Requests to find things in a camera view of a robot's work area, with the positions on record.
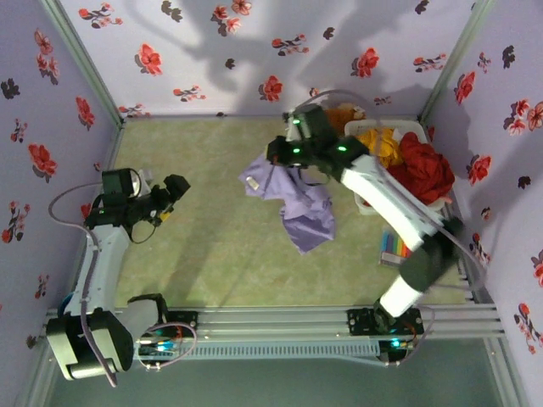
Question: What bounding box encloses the aluminium corner post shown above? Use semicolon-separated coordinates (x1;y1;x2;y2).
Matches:
418;0;496;124
40;0;126;126

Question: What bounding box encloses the white plastic laundry basket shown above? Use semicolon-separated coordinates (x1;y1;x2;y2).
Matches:
343;118;455;217

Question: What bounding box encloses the purple t-shirt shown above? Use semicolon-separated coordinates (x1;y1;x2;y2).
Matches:
238;152;337;255

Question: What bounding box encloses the red t-shirt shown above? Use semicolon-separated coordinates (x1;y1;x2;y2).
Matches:
386;131;456;207

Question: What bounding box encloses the rainbow striped card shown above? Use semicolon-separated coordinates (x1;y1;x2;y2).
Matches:
379;228;415;268

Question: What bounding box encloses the grey slotted cable duct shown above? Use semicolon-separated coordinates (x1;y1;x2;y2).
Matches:
59;341;381;361

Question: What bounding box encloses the pink right arm cable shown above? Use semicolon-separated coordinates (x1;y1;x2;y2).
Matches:
292;88;489;289

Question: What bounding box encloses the brown plush toy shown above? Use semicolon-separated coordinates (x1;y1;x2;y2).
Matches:
324;103;368;132

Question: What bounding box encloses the pink base cable loop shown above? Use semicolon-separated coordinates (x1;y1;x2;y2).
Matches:
135;321;199;371

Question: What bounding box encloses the yellow t-shirt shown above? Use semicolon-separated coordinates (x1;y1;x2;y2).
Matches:
355;128;404;167

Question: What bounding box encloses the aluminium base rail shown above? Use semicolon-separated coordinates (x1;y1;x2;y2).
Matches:
42;305;506;340

